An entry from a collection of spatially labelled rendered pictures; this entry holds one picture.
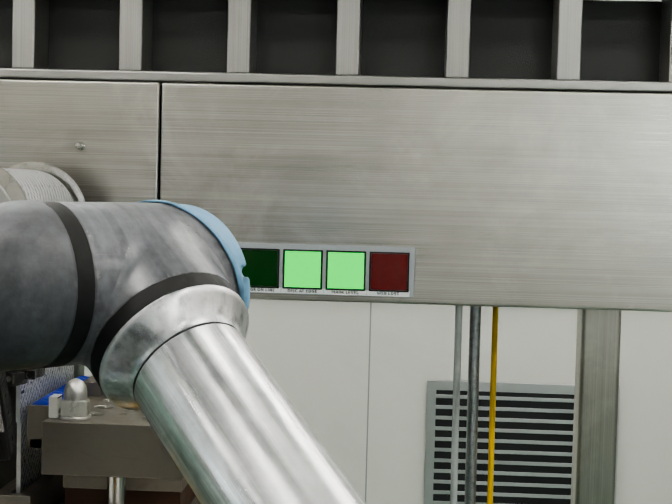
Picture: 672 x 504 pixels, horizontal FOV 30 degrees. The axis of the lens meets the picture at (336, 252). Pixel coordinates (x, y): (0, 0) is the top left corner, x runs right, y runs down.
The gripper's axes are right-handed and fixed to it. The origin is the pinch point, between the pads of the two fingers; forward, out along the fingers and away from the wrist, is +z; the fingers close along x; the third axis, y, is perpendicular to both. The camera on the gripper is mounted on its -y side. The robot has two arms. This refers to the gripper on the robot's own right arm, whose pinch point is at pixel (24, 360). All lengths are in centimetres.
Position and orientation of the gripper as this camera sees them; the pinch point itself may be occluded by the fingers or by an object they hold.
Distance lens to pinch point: 151.2
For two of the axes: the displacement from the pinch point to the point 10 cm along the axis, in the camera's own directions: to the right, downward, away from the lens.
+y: 0.3, -10.0, -0.5
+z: 0.5, -0.5, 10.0
